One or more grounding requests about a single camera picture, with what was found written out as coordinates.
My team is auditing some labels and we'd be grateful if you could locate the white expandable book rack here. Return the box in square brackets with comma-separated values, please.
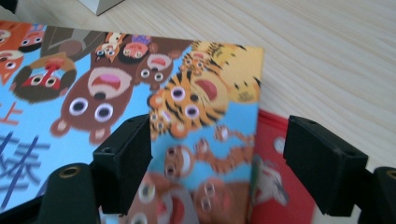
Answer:
[78, 0, 125, 17]

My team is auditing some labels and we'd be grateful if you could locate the red picture book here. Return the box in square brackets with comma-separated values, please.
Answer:
[247, 108, 319, 224]

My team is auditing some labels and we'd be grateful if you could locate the animal faces picture book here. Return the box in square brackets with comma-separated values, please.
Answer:
[0, 20, 265, 224]

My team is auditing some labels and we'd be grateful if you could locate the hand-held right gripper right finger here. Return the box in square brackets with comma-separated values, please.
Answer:
[282, 115, 370, 217]

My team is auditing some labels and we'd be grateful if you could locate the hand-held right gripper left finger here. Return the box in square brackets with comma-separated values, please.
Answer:
[92, 113, 153, 217]

